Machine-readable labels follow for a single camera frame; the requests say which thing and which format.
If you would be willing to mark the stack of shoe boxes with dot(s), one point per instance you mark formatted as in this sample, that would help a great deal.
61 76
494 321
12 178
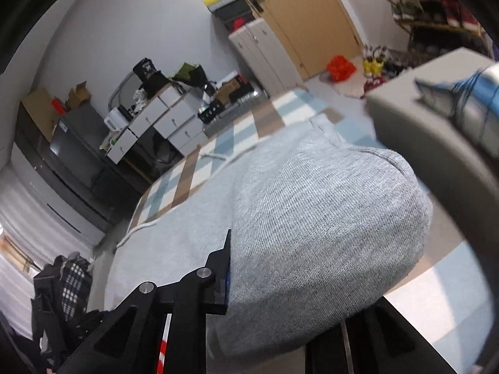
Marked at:
232 7

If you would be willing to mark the wooden door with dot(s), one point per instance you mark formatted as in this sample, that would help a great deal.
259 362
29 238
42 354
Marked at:
296 15

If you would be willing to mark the black cabinet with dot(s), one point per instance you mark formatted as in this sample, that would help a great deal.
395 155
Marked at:
74 171

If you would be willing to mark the pair of yellow shoes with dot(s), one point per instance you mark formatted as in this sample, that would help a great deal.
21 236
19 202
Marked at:
373 66

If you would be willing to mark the orange plastic bag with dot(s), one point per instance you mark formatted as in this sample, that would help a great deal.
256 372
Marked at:
341 68

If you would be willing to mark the cardboard box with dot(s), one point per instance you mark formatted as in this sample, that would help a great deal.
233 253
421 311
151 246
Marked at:
43 113

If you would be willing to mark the pile of dark clothes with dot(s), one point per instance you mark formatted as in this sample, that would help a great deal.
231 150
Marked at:
62 300

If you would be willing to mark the blue and white plaid bag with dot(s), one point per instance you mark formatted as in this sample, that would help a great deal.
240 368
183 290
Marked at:
467 101

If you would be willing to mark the wooden shoe rack with shoes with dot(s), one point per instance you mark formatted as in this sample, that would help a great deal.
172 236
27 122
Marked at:
429 0

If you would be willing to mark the white desk with drawers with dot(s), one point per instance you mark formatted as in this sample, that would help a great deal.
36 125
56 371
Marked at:
163 120

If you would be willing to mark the row of shoes on floor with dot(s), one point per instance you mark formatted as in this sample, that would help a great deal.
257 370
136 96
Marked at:
397 64

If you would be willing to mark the grey hoodie with red print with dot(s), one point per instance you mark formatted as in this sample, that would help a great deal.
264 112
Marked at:
312 233

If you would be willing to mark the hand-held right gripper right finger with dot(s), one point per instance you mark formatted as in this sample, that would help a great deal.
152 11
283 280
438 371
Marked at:
374 339

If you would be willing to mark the pair of red shoes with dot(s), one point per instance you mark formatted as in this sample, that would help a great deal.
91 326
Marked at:
373 85

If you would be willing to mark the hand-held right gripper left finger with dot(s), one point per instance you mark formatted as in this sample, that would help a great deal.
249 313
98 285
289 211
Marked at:
218 280

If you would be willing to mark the grey ottoman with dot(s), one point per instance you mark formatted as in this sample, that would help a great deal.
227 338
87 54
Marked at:
436 124

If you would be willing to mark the white kettle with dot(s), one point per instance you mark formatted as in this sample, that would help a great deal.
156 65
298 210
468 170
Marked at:
114 120

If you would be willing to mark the black paper bag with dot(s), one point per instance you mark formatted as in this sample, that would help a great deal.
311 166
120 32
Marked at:
147 73

